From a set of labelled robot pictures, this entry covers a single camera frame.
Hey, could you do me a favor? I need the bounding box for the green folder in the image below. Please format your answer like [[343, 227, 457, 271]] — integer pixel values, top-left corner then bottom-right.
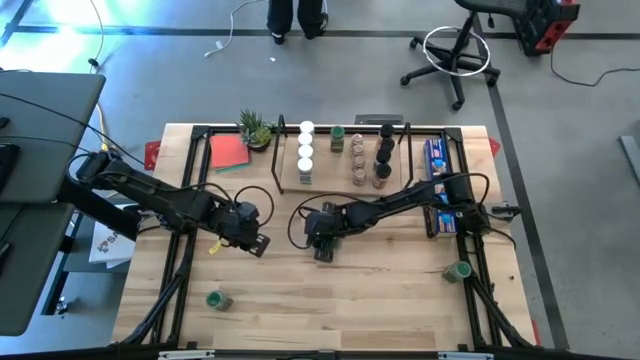
[[215, 160, 252, 175]]

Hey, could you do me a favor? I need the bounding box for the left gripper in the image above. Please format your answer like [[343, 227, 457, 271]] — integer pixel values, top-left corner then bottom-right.
[[214, 204, 273, 259]]

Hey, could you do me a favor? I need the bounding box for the red black tool case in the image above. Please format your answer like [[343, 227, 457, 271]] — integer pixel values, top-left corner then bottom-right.
[[519, 0, 581, 56]]

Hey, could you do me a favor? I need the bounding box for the green lid spice jar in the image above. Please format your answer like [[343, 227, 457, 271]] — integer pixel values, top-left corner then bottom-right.
[[205, 289, 234, 313], [441, 260, 473, 285], [329, 124, 347, 154]]

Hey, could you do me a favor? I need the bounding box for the black floor cable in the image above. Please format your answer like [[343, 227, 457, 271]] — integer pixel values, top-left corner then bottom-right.
[[549, 47, 640, 89]]

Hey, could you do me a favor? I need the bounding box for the white floor cable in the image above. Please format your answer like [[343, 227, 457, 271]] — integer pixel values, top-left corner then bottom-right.
[[203, 0, 271, 59]]

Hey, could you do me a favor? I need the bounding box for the grey panel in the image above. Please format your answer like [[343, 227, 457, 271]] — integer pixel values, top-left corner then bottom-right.
[[618, 133, 640, 187]]

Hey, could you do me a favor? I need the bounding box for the black table clamp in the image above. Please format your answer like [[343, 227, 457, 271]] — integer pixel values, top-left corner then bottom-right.
[[491, 201, 522, 221]]

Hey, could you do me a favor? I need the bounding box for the black lid orange spice jar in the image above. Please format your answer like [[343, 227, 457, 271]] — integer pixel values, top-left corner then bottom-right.
[[371, 162, 393, 191]]

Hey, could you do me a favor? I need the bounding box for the blue plastic wrap box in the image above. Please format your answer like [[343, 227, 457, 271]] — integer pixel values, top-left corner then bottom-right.
[[423, 137, 459, 236]]

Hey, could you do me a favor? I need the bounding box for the grey desk top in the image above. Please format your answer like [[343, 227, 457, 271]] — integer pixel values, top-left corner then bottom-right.
[[0, 202, 76, 337], [0, 69, 107, 204]]

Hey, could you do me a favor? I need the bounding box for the black metal wood shelf rack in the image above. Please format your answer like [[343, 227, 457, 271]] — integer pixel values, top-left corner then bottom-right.
[[270, 114, 417, 197]]

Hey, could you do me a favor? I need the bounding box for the black office chair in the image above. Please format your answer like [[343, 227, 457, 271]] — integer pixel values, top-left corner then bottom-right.
[[399, 0, 532, 112]]

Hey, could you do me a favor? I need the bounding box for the grey floor box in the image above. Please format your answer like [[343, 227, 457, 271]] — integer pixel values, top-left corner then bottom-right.
[[354, 113, 404, 126]]

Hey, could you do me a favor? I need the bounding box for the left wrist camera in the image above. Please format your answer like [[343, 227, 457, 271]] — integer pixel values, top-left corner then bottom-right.
[[234, 200, 261, 225]]

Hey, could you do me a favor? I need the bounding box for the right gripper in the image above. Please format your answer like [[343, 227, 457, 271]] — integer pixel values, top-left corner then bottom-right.
[[303, 201, 349, 264]]

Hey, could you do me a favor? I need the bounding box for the yellow extension cord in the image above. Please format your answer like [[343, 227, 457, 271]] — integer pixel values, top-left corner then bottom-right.
[[97, 102, 114, 151]]

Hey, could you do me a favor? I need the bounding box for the white printed bag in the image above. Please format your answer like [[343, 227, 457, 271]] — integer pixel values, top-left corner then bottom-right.
[[88, 223, 137, 270]]

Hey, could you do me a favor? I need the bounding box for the black keyboard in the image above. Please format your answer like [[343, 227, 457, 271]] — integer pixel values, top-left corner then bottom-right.
[[0, 143, 21, 194]]

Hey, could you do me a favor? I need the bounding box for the person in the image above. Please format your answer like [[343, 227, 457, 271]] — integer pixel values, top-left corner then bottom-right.
[[266, 0, 330, 46]]

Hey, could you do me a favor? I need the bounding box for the potted succulent plant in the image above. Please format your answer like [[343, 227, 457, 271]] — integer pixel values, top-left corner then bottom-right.
[[236, 108, 280, 153]]

